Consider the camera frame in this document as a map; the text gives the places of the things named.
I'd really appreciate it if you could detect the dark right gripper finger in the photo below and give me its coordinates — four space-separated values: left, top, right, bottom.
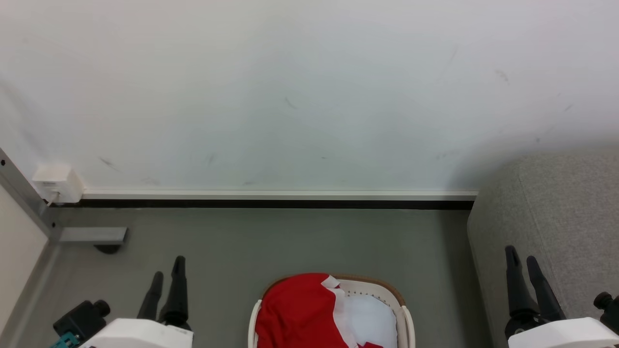
505 245 539 322
526 256 567 324

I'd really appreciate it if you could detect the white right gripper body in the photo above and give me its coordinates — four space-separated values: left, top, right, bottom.
504 311 619 348

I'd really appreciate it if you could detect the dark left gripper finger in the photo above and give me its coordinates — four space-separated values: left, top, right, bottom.
137 272 165 320
159 256 192 331

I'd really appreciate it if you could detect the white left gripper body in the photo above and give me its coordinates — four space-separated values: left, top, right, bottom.
80 317 194 348

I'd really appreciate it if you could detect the grey upholstered seat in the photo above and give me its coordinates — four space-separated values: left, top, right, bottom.
466 151 619 348

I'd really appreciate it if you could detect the red cloth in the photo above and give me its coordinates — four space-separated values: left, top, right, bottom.
254 273 383 348

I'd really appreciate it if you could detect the white cloth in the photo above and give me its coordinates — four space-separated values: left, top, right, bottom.
321 275 398 348

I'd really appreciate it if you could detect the white laundry basket brown rim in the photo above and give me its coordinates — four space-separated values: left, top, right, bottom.
248 274 416 348

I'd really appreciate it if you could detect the white and black baseboard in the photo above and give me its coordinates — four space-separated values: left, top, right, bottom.
63 189 479 210

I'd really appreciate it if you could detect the beige partition panel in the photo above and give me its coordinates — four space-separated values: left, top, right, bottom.
0 185 50 335

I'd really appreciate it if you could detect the teal camera mount bracket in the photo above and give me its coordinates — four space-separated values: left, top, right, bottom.
48 332 81 348

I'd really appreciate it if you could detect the white wall socket box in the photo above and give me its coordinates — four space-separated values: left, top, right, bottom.
32 164 84 204

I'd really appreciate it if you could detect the grey metal frame post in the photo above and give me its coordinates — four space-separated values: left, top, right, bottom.
0 147 62 243

